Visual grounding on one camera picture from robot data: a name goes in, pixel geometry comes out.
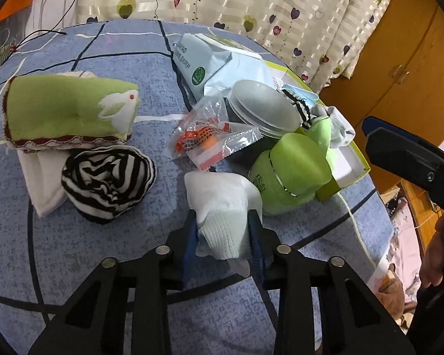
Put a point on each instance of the round container clear lid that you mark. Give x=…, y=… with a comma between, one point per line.
x=262, y=107

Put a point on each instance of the heart print curtain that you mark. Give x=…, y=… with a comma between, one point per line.
x=262, y=0

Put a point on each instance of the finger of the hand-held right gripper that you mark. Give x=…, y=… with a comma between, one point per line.
x=373, y=125

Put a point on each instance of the light blue grey-toed sock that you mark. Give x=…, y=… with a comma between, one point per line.
x=340, y=129

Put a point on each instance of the clear plastic packet orange contents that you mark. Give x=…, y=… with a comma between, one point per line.
x=207, y=137

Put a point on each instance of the white gauze cloth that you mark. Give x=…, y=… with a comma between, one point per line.
x=40, y=185

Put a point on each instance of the green white cardboard box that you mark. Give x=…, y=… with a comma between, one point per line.
x=349, y=166

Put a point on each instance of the green rabbit towel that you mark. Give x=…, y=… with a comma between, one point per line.
x=59, y=111

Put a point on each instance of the green plush cylinder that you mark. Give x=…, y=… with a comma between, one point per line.
x=292, y=170

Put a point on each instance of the wet wipes pack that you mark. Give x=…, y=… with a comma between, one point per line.
x=192, y=59

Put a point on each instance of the orange tray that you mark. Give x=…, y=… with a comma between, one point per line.
x=14, y=7

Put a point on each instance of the pink floral bedding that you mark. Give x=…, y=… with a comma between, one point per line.
x=407, y=222

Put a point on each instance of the wooden wardrobe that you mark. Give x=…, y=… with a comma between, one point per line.
x=399, y=44

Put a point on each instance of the black white striped sock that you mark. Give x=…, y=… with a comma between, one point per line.
x=303, y=112
x=107, y=181

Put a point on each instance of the green sock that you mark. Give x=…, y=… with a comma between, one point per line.
x=320, y=133

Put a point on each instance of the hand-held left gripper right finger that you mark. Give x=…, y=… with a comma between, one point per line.
x=257, y=251

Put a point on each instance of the person's right hand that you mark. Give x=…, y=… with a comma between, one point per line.
x=438, y=251

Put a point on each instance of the brown plush toy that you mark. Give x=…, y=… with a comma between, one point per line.
x=390, y=284

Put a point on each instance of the white knit cloth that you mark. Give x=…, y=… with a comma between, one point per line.
x=222, y=229

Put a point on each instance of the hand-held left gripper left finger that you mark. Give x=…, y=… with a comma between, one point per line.
x=190, y=244

